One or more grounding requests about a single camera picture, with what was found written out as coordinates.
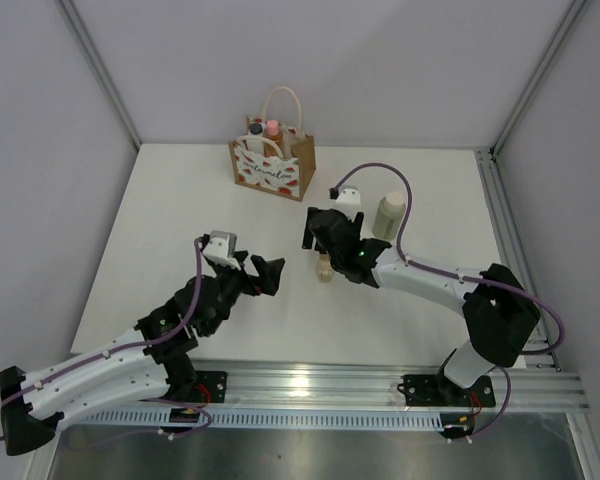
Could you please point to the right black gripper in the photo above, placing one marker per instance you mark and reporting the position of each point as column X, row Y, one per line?
column 355, row 225

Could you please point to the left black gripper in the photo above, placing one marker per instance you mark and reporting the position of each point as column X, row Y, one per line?
column 268, row 274

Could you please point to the small amber bottle white cap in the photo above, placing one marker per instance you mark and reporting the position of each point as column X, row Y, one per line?
column 324, row 269

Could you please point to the green bottle white cap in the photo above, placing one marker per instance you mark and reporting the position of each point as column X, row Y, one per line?
column 389, row 215

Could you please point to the orange bottle pink cap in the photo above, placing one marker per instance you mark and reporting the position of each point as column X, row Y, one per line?
column 275, row 139

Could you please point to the small jar dark lid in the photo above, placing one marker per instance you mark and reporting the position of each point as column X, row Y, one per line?
column 254, row 141

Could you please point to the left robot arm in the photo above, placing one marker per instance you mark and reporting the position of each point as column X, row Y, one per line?
column 148, row 361

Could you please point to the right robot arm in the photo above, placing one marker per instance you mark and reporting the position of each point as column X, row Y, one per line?
column 498, row 313

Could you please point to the watermelon print canvas bag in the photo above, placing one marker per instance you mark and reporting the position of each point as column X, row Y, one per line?
column 287, row 177

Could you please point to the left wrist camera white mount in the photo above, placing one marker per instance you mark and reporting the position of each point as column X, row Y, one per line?
column 220, row 249

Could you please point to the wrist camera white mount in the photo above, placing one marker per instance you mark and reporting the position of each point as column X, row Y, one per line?
column 346, row 200
column 220, row 249

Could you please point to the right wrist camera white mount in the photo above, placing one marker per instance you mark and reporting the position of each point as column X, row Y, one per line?
column 346, row 200

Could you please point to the aluminium mounting rail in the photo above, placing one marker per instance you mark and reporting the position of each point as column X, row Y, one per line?
column 310, row 386

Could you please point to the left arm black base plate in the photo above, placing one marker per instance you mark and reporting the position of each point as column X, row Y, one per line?
column 206, row 387

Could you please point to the white slotted cable duct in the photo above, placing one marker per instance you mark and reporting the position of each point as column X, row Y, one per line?
column 178, row 417

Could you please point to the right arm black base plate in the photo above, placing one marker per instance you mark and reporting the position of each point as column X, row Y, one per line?
column 435, row 390

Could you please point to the right side aluminium rail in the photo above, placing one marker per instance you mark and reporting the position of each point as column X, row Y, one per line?
column 505, row 230

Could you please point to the left aluminium frame post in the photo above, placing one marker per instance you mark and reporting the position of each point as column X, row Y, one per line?
column 98, row 68

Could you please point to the aluminium frame post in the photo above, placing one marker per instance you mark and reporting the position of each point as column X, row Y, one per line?
column 550, row 54
column 98, row 68

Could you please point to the right aluminium frame post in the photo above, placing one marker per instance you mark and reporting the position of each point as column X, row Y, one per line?
column 550, row 54

